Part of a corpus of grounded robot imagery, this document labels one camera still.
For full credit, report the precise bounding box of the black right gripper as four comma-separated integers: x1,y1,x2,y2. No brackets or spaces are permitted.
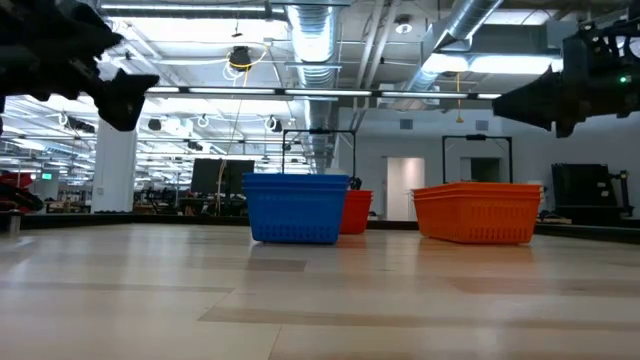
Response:
491,18,640,140

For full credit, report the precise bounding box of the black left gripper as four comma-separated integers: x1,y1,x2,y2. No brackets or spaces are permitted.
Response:
0,0,162,133

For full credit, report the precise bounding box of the orange plastic basket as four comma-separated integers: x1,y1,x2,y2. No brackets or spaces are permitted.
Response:
412,191,544,246
411,181,545,195

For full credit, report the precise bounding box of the blue plastic basket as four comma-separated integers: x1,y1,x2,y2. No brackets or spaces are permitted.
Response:
244,186,350,246
243,180,350,190
242,172,351,183

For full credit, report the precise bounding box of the black equipment rack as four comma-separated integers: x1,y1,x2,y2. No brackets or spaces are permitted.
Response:
550,162,635,222

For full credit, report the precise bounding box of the white building pillar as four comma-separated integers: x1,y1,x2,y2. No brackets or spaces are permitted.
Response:
90,118,139,215

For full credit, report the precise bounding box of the black ceiling-hung device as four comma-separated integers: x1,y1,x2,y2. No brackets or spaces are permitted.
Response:
227,45,254,72

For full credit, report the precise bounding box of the black computer monitor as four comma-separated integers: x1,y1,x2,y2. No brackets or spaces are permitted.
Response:
189,158,225,196
222,159,257,197

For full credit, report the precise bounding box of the white doorway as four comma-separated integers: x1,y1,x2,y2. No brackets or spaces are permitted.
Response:
385,156,427,222

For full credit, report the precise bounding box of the red and black machine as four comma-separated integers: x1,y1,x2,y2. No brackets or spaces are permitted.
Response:
0,171,46,213

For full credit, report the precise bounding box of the overhead light bar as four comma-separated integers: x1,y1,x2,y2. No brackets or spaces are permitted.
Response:
143,85,504,102

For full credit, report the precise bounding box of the black workstation frame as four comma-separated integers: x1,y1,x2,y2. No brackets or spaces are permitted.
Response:
441,133,514,186

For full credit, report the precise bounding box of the yellow hanging cord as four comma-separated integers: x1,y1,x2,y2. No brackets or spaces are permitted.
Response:
453,71,465,125

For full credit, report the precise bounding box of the silver slanted ceiling duct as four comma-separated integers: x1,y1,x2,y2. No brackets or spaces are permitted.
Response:
397,0,505,110

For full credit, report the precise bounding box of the black aluminium table frame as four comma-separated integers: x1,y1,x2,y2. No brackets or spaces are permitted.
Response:
0,209,640,246

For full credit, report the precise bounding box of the silver round ceiling duct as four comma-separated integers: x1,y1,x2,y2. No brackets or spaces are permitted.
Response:
285,3,343,175

